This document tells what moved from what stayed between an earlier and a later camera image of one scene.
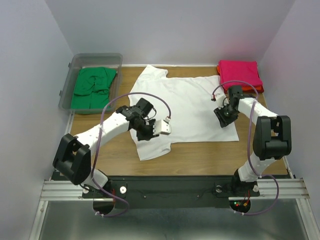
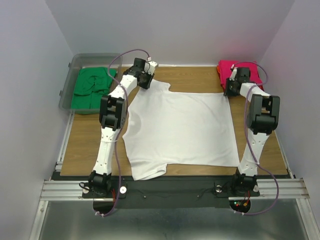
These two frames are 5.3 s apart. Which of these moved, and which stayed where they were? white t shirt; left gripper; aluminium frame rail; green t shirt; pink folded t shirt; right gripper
Moved: right gripper; white t shirt; left gripper
Stayed: pink folded t shirt; green t shirt; aluminium frame rail
